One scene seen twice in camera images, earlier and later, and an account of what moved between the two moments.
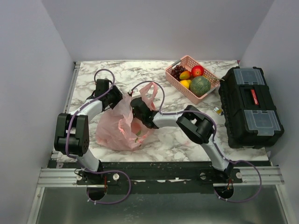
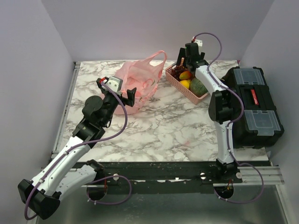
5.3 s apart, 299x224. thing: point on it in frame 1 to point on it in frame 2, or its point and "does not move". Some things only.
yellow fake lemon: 186,83 does not move
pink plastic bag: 117,129 to 144,75
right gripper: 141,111 to 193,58
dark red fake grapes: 177,71 does not move
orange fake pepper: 185,75 does not move
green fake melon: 200,86 does not move
